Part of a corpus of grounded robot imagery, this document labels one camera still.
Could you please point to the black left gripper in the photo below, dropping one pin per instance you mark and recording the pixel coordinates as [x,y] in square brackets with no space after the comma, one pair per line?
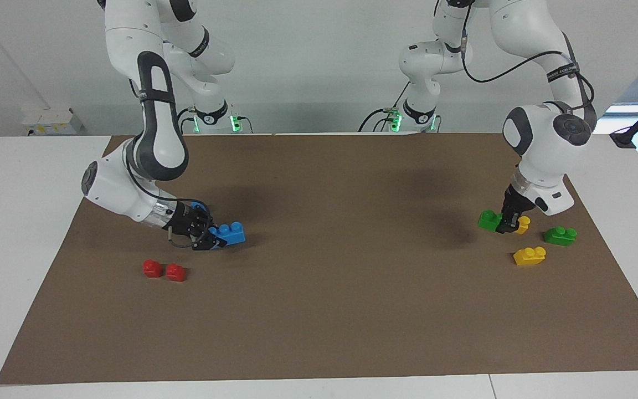
[518,202]

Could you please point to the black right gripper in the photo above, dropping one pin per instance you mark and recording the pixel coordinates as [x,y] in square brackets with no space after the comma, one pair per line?
[186,221]

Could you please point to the blue three-stud toy block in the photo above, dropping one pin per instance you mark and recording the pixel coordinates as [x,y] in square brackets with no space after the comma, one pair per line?
[230,234]
[200,206]

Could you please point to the green two-stud toy block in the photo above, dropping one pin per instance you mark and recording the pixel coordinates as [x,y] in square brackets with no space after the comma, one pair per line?
[488,220]
[559,237]

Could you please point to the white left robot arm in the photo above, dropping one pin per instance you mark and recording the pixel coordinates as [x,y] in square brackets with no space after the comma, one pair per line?
[540,138]

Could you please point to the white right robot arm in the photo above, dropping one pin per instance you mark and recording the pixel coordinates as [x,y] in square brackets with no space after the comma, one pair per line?
[155,111]

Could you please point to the yellow two-stud toy block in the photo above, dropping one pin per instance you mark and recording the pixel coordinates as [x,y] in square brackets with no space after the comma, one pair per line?
[529,257]
[525,224]

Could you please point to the red single-stud toy block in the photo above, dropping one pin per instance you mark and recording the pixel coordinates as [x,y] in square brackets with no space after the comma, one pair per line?
[175,273]
[152,269]

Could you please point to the brown table mat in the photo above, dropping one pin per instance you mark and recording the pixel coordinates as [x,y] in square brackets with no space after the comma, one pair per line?
[352,310]

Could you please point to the white power box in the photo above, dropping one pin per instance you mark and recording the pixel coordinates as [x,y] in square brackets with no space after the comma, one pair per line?
[50,121]

